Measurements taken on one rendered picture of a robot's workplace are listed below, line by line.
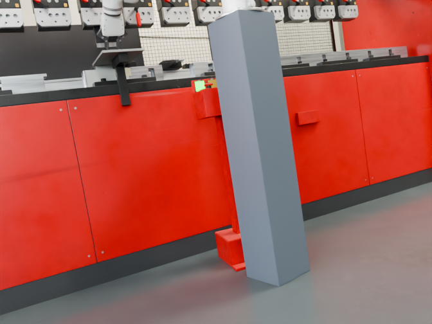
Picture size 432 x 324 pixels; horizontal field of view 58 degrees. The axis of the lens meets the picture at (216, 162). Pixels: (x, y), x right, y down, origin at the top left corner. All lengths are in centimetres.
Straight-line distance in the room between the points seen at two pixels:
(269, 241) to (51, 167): 96
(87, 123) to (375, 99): 177
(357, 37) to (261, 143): 230
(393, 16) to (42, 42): 243
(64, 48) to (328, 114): 160
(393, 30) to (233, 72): 206
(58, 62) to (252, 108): 143
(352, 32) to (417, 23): 60
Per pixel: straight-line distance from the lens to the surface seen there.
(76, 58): 254
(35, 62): 251
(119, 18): 191
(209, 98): 169
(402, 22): 331
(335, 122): 248
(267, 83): 147
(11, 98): 182
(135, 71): 203
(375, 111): 272
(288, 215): 152
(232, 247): 174
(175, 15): 216
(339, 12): 281
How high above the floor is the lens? 61
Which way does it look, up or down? 5 degrees down
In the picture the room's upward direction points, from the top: 9 degrees counter-clockwise
